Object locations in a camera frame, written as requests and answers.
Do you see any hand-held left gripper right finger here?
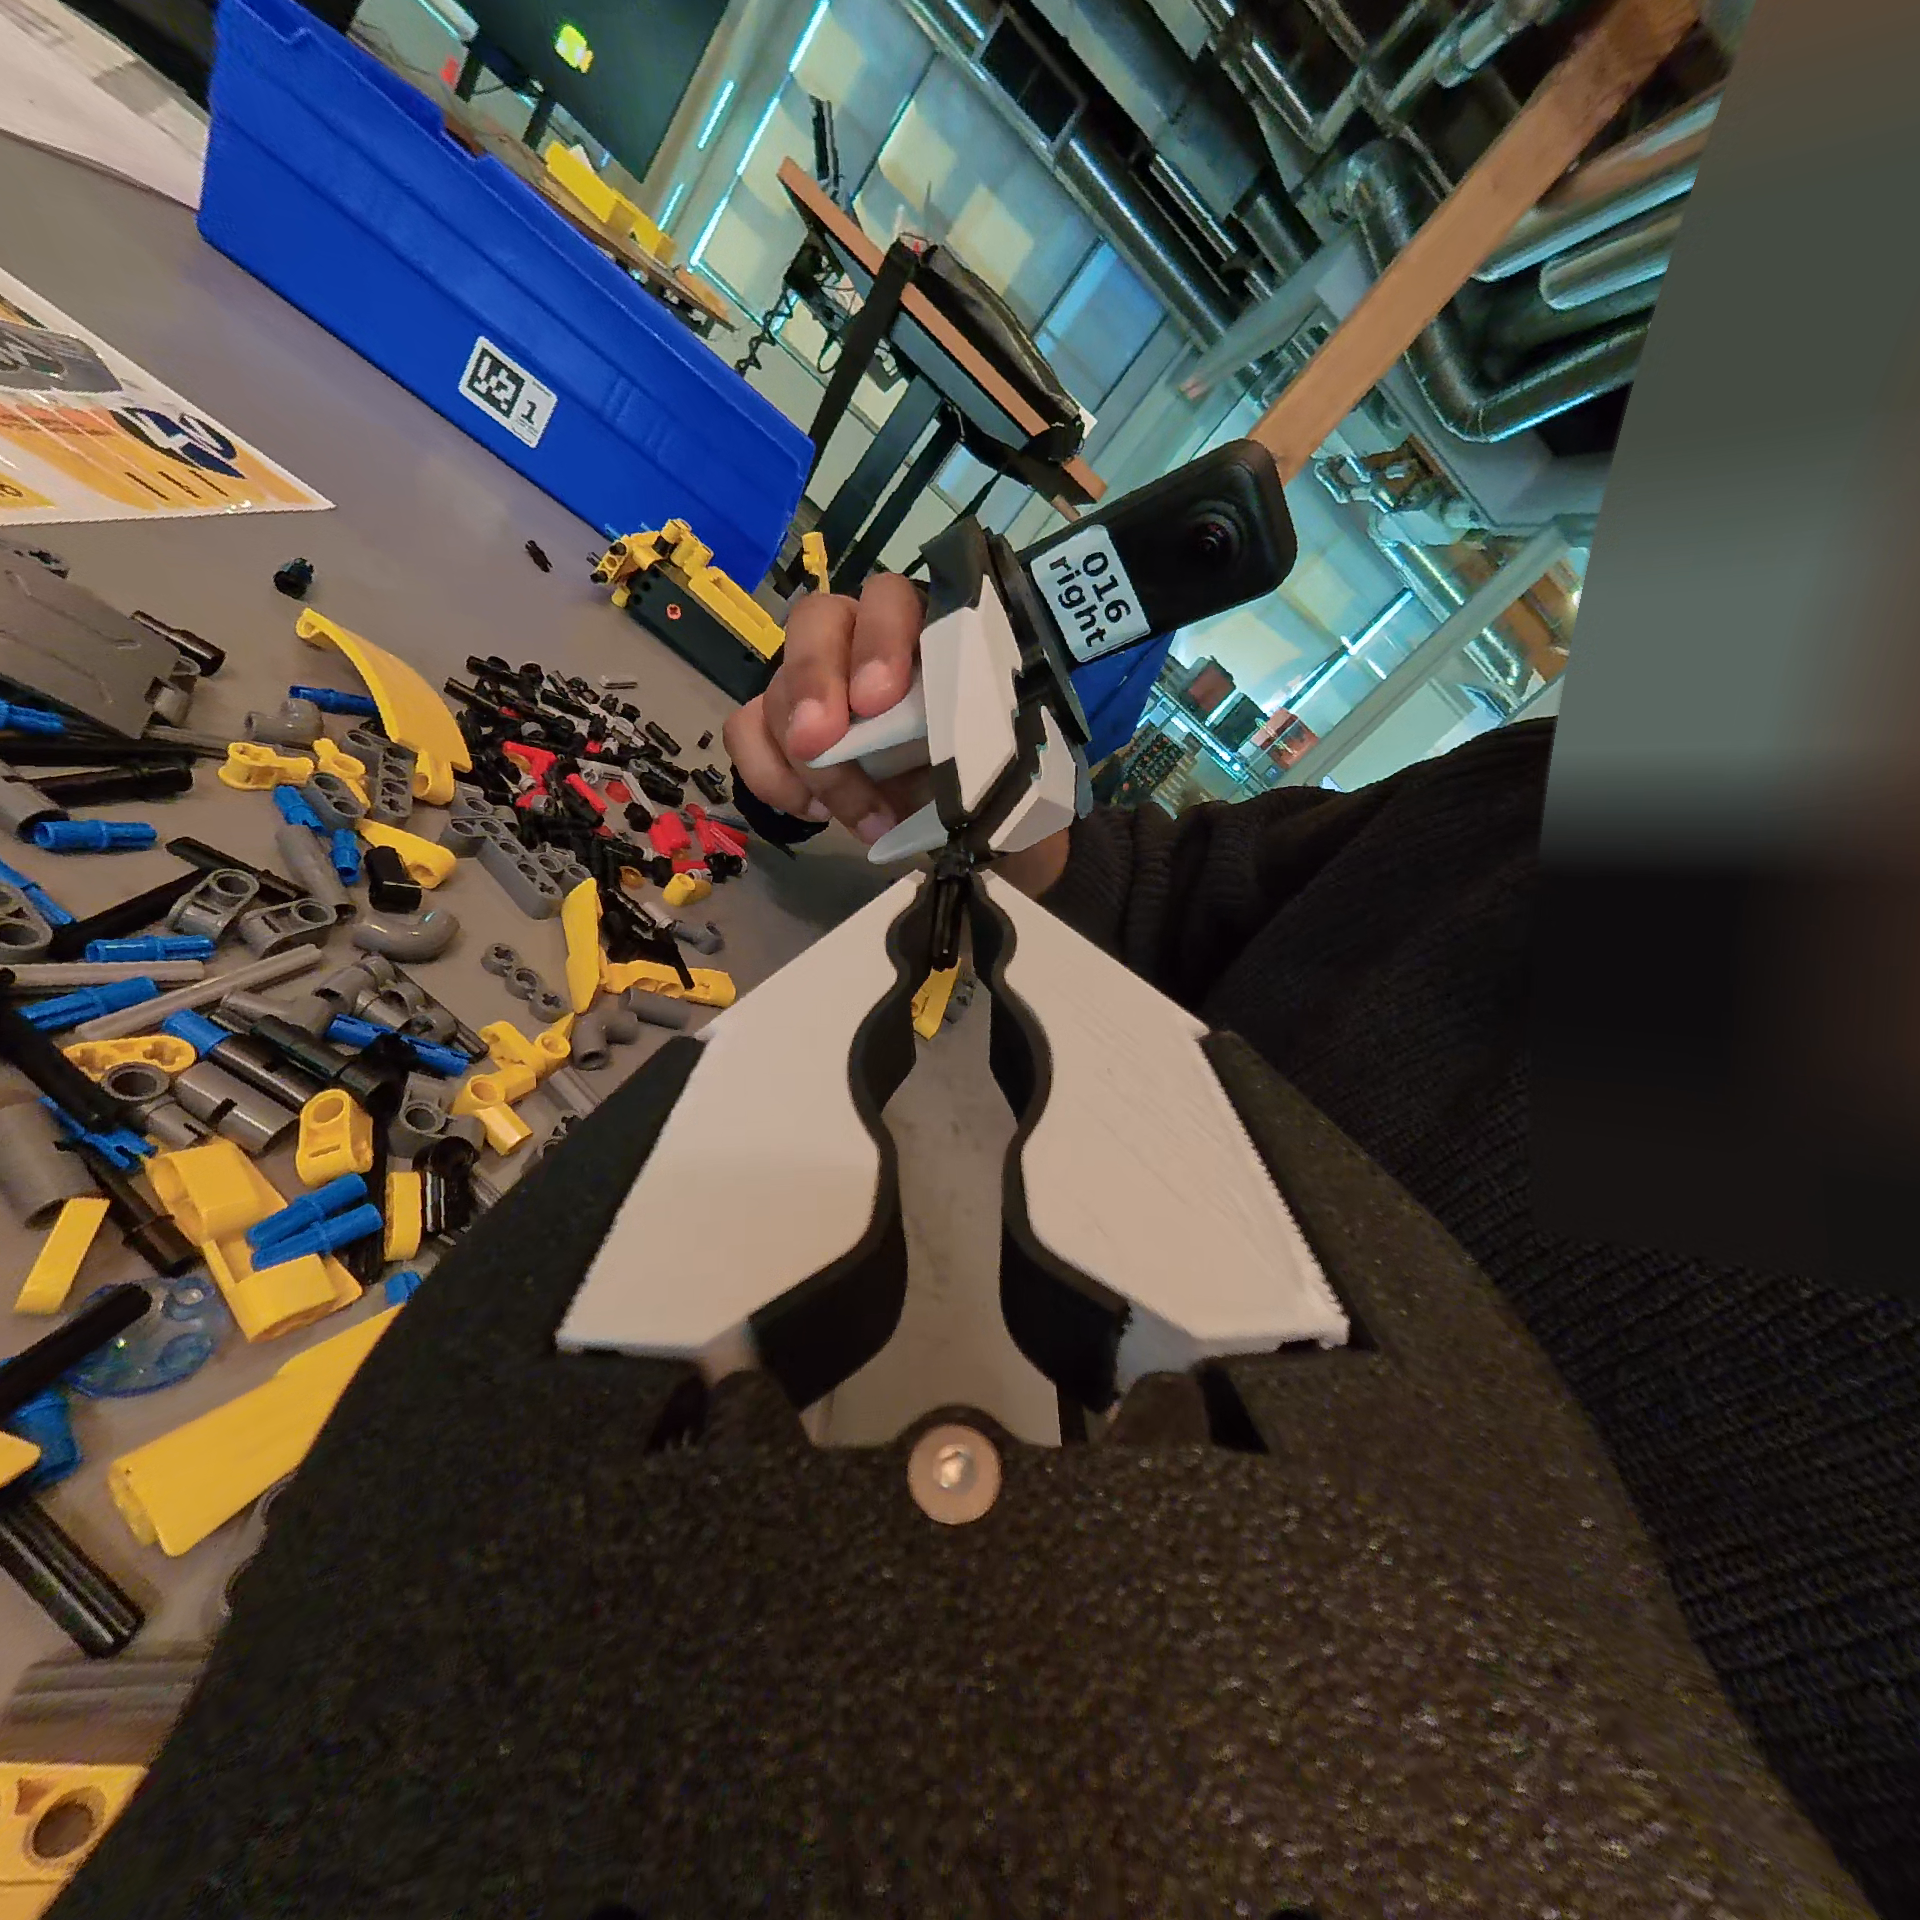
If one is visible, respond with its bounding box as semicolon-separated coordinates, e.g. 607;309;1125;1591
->
964;877;1360;1415

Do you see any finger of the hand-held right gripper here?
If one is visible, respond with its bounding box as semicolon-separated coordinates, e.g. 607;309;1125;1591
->
918;609;1039;837
964;732;1087;860

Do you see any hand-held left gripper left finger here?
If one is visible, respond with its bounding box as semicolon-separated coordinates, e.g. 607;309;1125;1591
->
556;874;922;1407

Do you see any person's right forearm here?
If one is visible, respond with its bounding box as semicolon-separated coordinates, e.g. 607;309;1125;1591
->
1035;718;1562;1249

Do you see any person's right hand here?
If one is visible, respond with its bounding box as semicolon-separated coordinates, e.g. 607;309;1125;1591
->
723;573;934;846

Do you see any yellow black toy assembly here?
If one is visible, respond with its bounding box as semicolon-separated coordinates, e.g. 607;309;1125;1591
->
590;518;788;701

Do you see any tilted black-legged desk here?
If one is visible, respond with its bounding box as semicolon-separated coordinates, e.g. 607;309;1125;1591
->
776;158;1107;602

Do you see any pile of toy building parts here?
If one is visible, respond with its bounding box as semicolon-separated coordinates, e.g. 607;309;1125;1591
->
0;555;751;1659

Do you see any yellow curved toy panel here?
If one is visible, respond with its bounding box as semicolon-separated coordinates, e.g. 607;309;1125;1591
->
294;609;472;807

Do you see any person's black sweater torso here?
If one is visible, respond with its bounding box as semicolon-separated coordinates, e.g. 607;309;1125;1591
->
1246;1036;1920;1920

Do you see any blue storage bin with tag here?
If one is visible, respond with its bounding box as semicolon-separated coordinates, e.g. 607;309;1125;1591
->
198;0;818;594

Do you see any black monitor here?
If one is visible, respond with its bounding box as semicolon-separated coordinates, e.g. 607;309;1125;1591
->
463;0;735;183

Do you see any grey toy panel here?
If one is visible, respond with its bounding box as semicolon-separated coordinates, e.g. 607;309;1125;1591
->
0;539;227;737

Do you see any printed instruction leaflet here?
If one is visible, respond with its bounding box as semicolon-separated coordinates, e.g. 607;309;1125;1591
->
0;270;335;518

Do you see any wide yellow holed toy beam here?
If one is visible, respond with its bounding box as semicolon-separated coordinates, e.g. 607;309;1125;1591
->
0;1763;147;1911

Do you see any white paper sheet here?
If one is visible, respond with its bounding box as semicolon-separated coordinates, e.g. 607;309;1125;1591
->
0;0;213;212

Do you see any wooden post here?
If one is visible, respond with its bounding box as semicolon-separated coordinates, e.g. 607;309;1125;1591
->
1248;0;1714;470

